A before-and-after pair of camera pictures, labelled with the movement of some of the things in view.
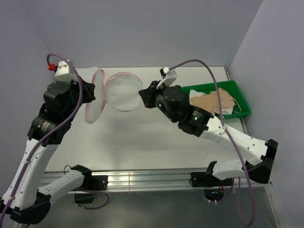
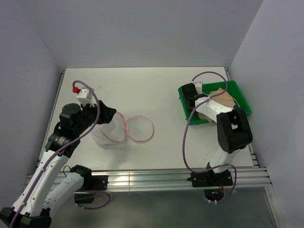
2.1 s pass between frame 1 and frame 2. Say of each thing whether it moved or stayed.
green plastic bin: stayed
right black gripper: moved
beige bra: stayed
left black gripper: moved
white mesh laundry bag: moved
